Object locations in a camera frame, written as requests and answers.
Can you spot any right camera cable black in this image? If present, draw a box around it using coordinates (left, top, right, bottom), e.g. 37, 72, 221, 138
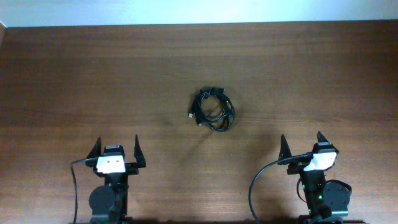
248, 152, 313, 224

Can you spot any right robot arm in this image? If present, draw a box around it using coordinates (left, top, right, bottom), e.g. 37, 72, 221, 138
278, 132, 352, 224

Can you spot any left camera cable black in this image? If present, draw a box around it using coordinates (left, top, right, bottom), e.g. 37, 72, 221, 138
70, 158, 96, 224

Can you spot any camera cable black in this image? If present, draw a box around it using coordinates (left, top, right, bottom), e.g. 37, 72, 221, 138
70, 158, 96, 224
248, 152, 313, 224

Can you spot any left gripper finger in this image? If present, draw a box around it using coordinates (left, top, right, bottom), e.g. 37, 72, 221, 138
134, 135, 146, 168
86, 137, 101, 159

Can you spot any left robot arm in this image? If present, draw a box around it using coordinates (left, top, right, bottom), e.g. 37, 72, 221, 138
85, 136, 146, 223

